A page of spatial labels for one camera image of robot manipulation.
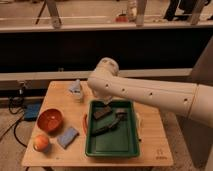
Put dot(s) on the blue power box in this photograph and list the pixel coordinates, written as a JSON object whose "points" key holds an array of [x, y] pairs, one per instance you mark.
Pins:
{"points": [[31, 112]]}

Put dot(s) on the dark stapler tool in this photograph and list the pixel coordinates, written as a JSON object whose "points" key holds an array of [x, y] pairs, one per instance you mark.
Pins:
{"points": [[120, 115]]}

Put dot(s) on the clear plastic cup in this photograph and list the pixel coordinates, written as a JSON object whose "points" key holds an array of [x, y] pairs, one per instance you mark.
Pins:
{"points": [[77, 90]]}

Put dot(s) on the green plastic tray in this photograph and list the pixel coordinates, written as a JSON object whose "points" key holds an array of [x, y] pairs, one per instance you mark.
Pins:
{"points": [[120, 142]]}

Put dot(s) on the white pen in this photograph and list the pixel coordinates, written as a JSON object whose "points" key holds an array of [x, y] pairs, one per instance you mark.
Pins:
{"points": [[138, 125]]}

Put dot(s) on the blue sponge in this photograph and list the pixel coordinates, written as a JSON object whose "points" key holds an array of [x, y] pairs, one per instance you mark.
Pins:
{"points": [[67, 137]]}

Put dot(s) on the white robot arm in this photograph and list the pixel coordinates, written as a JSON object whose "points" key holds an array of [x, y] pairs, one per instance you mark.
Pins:
{"points": [[191, 100]]}

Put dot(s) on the dark eraser block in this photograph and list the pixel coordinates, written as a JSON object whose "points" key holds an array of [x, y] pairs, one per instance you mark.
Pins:
{"points": [[102, 112]]}

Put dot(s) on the red marker pen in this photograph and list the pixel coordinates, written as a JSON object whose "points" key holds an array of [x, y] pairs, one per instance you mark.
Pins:
{"points": [[85, 124]]}

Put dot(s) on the orange apple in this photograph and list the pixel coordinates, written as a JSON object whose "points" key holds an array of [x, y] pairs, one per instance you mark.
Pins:
{"points": [[41, 143]]}

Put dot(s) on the red bowl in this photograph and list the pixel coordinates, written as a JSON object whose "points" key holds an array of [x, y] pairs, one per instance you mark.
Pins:
{"points": [[50, 120]]}

